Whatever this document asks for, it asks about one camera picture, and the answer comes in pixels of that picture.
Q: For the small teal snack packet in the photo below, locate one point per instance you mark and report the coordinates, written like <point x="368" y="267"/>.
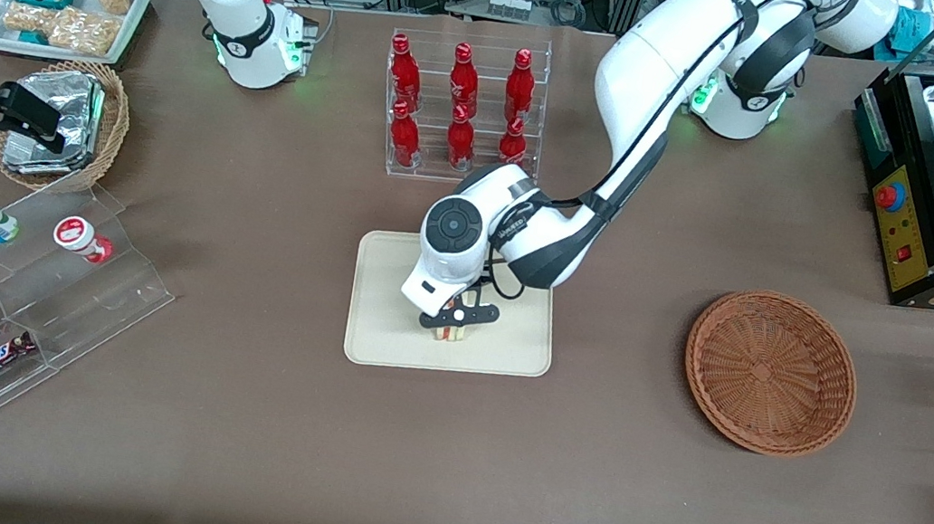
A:
<point x="32" y="37"/>

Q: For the foil wrapped food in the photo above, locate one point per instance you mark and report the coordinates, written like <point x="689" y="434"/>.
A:
<point x="78" y="102"/>
<point x="43" y="159"/>

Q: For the clear acrylic bottle rack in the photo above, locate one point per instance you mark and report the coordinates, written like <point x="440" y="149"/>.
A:
<point x="479" y="174"/>

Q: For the round brown wicker basket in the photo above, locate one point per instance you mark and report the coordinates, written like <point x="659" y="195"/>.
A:
<point x="767" y="373"/>

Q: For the red cola bottle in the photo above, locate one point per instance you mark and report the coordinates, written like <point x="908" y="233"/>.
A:
<point x="462" y="78"/>
<point x="513" y="145"/>
<point x="403" y="70"/>
<point x="460" y="142"/>
<point x="520" y="87"/>
<point x="403" y="139"/>

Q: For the grey terminal block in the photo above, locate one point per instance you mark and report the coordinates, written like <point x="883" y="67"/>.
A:
<point x="510" y="7"/>

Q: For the tan wicker basket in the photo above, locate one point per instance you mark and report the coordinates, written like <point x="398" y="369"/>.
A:
<point x="114" y="121"/>

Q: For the red emergency stop button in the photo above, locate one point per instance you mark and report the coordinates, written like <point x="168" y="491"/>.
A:
<point x="890" y="194"/>

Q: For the triangular sandwich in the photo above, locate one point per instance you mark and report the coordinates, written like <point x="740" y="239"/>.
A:
<point x="450" y="334"/>

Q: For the cream rectangular tray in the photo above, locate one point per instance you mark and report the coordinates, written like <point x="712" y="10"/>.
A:
<point x="511" y="341"/>

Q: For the red lid yogurt cup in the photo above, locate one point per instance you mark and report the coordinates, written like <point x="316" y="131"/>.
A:
<point x="81" y="237"/>

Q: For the teal cloth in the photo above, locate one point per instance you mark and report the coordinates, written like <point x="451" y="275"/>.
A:
<point x="915" y="33"/>

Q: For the clear acrylic stepped shelf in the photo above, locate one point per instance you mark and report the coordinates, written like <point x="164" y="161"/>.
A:
<point x="57" y="314"/>

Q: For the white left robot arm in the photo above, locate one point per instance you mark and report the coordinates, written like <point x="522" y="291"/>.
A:
<point x="630" y="139"/>

